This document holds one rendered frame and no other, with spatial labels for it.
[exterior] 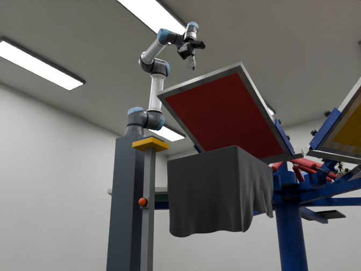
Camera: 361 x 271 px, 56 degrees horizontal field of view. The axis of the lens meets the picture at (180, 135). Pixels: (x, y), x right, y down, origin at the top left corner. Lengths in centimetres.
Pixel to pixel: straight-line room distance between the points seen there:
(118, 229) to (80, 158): 421
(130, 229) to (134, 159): 43
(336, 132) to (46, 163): 451
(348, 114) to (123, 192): 149
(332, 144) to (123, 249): 150
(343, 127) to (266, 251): 444
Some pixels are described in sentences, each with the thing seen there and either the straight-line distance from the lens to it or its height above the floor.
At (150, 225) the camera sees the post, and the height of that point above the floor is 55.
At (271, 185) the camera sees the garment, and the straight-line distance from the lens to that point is 211.
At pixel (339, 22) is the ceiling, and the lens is 449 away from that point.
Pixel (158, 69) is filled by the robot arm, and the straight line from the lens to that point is 255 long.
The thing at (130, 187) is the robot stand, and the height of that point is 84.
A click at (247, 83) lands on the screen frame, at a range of 198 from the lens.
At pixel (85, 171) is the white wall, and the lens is 630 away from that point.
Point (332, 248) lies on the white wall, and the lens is 629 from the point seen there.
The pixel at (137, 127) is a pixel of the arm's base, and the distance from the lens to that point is 234.
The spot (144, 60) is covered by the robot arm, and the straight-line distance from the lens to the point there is 249.
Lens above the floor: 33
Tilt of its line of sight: 22 degrees up
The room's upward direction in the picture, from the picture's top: straight up
